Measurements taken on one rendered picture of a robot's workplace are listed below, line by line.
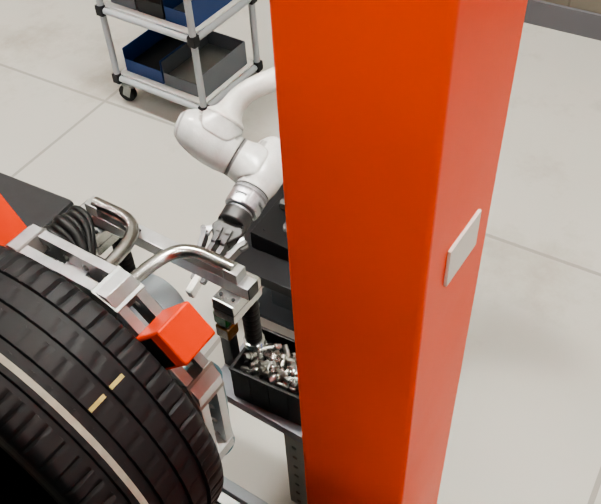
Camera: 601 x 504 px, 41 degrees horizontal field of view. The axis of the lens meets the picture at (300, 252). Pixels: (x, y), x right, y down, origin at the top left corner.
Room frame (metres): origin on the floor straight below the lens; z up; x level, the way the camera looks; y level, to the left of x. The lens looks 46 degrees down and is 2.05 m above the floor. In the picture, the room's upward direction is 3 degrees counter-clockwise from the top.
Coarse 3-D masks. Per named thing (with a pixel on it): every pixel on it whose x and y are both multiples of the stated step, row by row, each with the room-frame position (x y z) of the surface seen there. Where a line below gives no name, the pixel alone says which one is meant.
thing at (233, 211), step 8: (224, 208) 1.37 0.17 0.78; (232, 208) 1.36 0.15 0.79; (240, 208) 1.36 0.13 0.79; (224, 216) 1.35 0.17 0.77; (232, 216) 1.34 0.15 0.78; (240, 216) 1.34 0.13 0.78; (248, 216) 1.35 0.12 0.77; (216, 224) 1.35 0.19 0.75; (224, 224) 1.34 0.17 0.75; (232, 224) 1.34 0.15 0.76; (240, 224) 1.34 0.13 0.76; (248, 224) 1.34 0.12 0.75; (224, 232) 1.32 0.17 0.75; (240, 232) 1.31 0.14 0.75; (232, 240) 1.30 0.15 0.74
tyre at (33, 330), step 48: (0, 288) 0.79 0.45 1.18; (48, 288) 0.80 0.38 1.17; (0, 336) 0.71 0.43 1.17; (48, 336) 0.72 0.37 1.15; (96, 336) 0.73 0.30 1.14; (0, 384) 0.64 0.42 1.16; (48, 384) 0.65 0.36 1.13; (96, 384) 0.67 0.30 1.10; (144, 384) 0.68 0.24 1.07; (0, 432) 0.58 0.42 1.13; (48, 432) 0.59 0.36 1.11; (96, 432) 0.60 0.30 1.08; (144, 432) 0.63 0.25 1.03; (192, 432) 0.66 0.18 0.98; (48, 480) 0.54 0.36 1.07; (96, 480) 0.55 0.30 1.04; (144, 480) 0.58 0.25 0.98; (192, 480) 0.61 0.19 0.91
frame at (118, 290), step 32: (32, 224) 0.99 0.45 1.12; (32, 256) 0.92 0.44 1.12; (64, 256) 0.93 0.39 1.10; (96, 256) 0.91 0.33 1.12; (96, 288) 0.84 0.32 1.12; (128, 288) 0.84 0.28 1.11; (128, 320) 0.80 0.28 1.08; (192, 384) 0.74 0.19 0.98; (224, 416) 0.76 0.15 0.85; (224, 448) 0.75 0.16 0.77
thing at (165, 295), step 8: (144, 280) 1.04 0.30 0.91; (152, 280) 1.03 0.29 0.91; (160, 280) 1.03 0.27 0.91; (144, 288) 1.01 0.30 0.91; (152, 288) 1.01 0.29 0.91; (160, 288) 1.02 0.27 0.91; (168, 288) 1.02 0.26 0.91; (152, 296) 1.00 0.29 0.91; (160, 296) 1.00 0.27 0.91; (168, 296) 1.00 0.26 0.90; (176, 296) 1.01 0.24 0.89; (160, 304) 0.98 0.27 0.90; (168, 304) 0.99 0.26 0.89; (176, 304) 1.00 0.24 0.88; (136, 312) 0.95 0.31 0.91; (144, 320) 0.94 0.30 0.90
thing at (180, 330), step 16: (160, 320) 0.78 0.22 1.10; (176, 320) 0.76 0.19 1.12; (192, 320) 0.77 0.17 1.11; (144, 336) 0.76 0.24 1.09; (160, 336) 0.73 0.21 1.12; (176, 336) 0.74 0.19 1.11; (192, 336) 0.75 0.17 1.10; (208, 336) 0.76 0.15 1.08; (160, 352) 0.74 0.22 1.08; (176, 352) 0.72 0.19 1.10; (192, 352) 0.73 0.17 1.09
